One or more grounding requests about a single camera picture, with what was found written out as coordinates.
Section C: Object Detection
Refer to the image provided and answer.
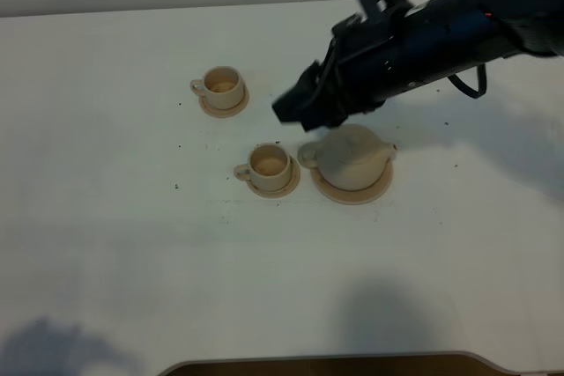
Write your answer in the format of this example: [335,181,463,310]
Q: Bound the near beige teacup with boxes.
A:
[234,144,292,193]

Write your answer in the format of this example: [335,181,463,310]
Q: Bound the near beige cup saucer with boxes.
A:
[246,157,301,199]

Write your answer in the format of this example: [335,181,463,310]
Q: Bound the beige teacup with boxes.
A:
[190,67,244,111]
[234,144,292,193]

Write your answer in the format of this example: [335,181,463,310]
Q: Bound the beige ceramic teapot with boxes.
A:
[298,124,397,192]

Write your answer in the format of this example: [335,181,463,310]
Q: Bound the far beige cup saucer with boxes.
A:
[198,88,249,119]

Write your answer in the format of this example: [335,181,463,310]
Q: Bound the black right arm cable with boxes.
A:
[447,63,488,99]

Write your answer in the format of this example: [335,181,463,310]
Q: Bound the beige cup saucer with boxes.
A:
[198,88,249,119]
[246,157,301,199]

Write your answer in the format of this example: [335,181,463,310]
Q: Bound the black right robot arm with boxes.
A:
[272,0,563,131]

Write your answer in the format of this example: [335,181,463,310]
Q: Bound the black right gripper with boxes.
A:
[272,5,410,132]

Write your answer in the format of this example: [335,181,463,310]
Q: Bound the far beige teacup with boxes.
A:
[190,67,244,111]

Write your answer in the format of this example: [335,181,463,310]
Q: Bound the large beige teapot saucer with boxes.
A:
[310,160,394,205]

